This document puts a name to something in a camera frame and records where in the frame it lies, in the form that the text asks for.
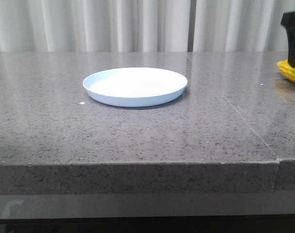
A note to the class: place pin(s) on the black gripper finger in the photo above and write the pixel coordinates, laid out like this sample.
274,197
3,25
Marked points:
288,22

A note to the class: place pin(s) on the yellow corn cob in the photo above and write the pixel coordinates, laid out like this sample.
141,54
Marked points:
286,70

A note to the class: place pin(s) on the light blue round plate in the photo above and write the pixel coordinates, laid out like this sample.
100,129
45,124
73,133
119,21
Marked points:
135,86

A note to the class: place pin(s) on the white pleated curtain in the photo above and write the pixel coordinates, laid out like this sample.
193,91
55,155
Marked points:
143,25

